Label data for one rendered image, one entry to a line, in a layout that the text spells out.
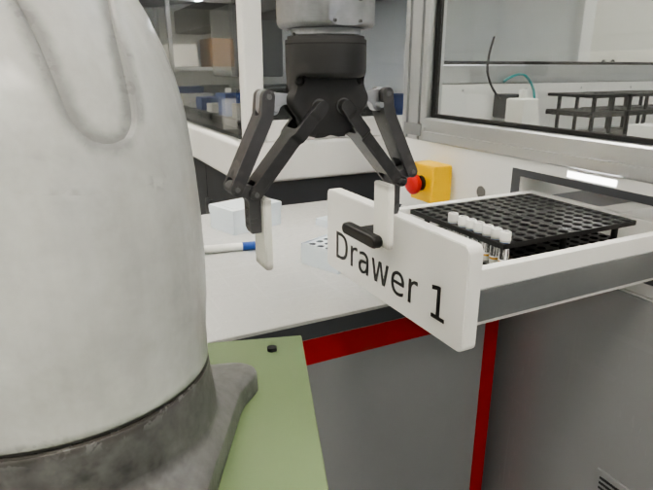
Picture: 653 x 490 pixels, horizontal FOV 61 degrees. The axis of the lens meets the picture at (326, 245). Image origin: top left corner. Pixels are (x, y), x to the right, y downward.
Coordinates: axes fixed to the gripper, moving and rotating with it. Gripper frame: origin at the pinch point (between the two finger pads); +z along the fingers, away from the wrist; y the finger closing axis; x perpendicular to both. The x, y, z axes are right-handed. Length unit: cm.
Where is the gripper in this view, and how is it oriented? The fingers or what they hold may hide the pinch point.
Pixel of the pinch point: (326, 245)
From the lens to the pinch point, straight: 56.5
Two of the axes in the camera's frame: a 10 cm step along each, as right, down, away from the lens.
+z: 0.0, 9.5, 3.1
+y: 8.9, -1.4, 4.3
